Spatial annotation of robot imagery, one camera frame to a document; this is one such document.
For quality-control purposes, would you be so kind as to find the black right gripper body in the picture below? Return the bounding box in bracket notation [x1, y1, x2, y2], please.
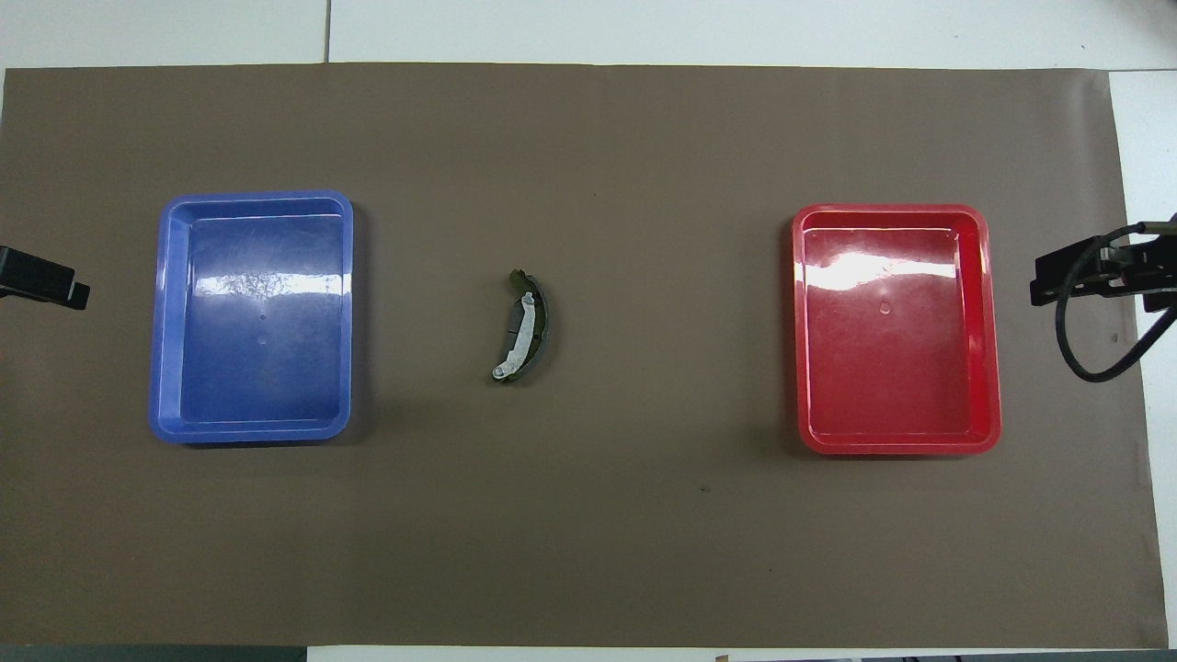
[1102, 214, 1177, 314]

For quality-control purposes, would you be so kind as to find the curved brake shoe silver lever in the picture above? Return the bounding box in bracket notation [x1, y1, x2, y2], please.
[485, 268, 551, 385]

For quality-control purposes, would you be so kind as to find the blue plastic tray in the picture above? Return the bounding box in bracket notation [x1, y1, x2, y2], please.
[149, 190, 355, 445]

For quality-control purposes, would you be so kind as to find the red plastic tray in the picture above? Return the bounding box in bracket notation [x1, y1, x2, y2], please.
[792, 203, 1002, 456]

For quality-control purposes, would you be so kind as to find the brown table mat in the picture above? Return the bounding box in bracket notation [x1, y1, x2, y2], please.
[0, 63, 1169, 647]

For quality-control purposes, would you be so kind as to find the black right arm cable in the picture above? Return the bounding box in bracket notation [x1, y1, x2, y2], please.
[1054, 221, 1177, 383]

